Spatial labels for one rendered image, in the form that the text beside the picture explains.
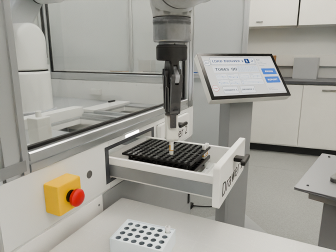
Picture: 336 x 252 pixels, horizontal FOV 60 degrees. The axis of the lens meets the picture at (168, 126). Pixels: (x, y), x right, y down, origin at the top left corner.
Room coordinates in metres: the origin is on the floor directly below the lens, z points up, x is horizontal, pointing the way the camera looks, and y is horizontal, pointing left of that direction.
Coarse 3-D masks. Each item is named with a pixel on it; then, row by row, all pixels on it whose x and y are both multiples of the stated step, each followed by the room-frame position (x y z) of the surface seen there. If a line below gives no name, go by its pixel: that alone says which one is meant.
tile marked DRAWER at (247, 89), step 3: (240, 87) 1.62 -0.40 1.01; (243, 87) 1.63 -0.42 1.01; (246, 87) 1.63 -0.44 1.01; (249, 87) 1.64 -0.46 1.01; (252, 87) 1.64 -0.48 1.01; (243, 90) 1.61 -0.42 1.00; (246, 90) 1.62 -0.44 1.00; (249, 90) 1.62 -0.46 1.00; (252, 90) 1.63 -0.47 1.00; (255, 90) 1.63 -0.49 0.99
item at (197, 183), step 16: (128, 144) 0.94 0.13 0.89; (112, 160) 0.80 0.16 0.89; (128, 160) 0.78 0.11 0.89; (208, 160) 0.93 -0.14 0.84; (112, 176) 0.81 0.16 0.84; (128, 176) 0.78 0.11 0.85; (144, 176) 0.75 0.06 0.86; (160, 176) 0.73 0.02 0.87; (176, 176) 0.71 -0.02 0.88; (192, 176) 0.69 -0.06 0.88; (208, 176) 0.68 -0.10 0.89; (192, 192) 0.69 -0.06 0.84; (208, 192) 0.67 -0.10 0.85
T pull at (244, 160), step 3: (234, 156) 0.77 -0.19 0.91; (237, 156) 0.77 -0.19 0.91; (240, 156) 0.77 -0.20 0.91; (243, 156) 0.77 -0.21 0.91; (246, 156) 0.77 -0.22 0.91; (249, 156) 0.79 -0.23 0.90; (234, 159) 0.76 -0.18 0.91; (237, 159) 0.76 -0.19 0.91; (240, 159) 0.75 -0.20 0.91; (243, 159) 0.74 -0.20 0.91; (246, 159) 0.75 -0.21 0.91; (240, 162) 0.73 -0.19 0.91; (243, 162) 0.73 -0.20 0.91; (243, 165) 0.73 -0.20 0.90
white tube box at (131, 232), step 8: (128, 224) 0.62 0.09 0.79; (136, 224) 0.62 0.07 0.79; (144, 224) 0.62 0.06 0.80; (152, 224) 0.61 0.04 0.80; (120, 232) 0.59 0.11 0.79; (128, 232) 0.58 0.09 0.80; (136, 232) 0.58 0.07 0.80; (144, 232) 0.58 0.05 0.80; (152, 232) 0.58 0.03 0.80; (160, 232) 0.58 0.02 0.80; (112, 240) 0.56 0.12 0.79; (120, 240) 0.55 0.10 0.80; (128, 240) 0.55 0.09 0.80; (136, 240) 0.56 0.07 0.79; (144, 240) 0.55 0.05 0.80; (152, 240) 0.56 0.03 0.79; (160, 240) 0.56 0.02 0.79; (168, 240) 0.55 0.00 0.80; (112, 248) 0.56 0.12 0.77; (120, 248) 0.55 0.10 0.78; (128, 248) 0.54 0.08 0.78; (136, 248) 0.54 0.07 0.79; (144, 248) 0.53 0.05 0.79; (152, 248) 0.52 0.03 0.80; (160, 248) 0.53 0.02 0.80; (168, 248) 0.55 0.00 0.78
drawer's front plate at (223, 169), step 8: (240, 144) 0.84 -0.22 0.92; (232, 152) 0.76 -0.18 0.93; (240, 152) 0.85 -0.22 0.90; (224, 160) 0.69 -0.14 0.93; (232, 160) 0.76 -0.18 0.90; (216, 168) 0.65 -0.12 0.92; (224, 168) 0.68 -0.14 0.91; (232, 168) 0.76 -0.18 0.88; (216, 176) 0.65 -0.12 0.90; (224, 176) 0.68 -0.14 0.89; (216, 184) 0.65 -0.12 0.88; (224, 184) 0.69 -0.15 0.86; (232, 184) 0.77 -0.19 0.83; (216, 192) 0.65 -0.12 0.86; (216, 200) 0.65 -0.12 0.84
